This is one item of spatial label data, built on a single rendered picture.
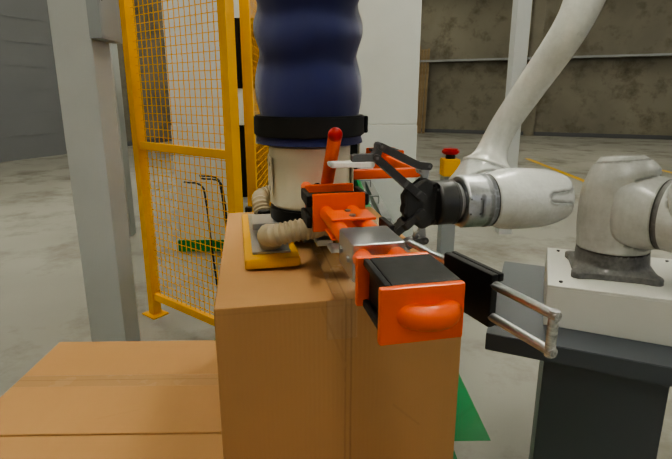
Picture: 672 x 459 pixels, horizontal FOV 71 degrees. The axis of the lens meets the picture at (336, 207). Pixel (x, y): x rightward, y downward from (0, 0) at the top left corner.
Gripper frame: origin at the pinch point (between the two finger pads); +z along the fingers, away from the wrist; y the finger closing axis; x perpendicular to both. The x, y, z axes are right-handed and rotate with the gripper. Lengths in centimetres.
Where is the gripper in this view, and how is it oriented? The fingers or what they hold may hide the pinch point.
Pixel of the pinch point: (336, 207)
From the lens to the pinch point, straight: 75.0
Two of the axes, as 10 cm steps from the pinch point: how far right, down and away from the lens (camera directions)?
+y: 0.0, 9.7, 2.3
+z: -9.8, 0.5, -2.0
